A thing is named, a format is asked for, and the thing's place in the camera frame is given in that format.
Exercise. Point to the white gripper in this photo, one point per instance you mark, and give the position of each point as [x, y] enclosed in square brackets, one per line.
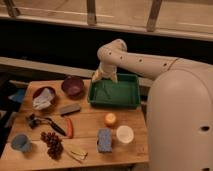
[105, 71]

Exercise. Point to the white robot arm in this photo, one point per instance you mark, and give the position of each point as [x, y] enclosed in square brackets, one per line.
[179, 106]

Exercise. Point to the fork in tray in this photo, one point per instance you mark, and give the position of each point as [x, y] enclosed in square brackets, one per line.
[106, 92]

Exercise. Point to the green plastic tray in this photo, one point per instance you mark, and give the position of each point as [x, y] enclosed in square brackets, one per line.
[124, 94]

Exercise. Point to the purple bowl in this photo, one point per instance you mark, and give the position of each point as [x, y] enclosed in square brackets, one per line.
[72, 86]

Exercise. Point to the orange fruit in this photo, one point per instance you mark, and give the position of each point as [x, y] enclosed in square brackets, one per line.
[110, 119]

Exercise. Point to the wooden table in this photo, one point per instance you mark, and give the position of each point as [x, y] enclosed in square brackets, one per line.
[86, 124]

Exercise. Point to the white round cup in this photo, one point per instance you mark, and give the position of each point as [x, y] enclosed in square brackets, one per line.
[125, 134]

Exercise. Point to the orange carrot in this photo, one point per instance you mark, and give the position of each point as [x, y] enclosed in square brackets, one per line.
[69, 128]

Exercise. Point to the blue sponge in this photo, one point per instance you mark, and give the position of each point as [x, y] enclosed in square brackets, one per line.
[104, 142]

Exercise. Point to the dark red bowl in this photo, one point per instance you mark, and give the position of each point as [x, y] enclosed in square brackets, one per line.
[48, 91]

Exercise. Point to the white crumpled cloth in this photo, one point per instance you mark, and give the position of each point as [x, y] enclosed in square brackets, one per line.
[43, 99]

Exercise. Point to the yellow banana peel toy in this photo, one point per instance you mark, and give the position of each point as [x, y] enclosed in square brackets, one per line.
[76, 152]

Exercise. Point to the blue cloth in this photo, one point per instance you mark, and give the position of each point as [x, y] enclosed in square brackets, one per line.
[18, 96]

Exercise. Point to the bunch of dark grapes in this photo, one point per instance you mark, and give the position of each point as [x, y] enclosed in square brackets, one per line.
[54, 144]

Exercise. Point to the blue plastic cup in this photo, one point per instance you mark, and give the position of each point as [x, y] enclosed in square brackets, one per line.
[21, 143]

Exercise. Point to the black handled kitchen tool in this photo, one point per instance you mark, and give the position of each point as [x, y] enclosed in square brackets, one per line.
[33, 121]

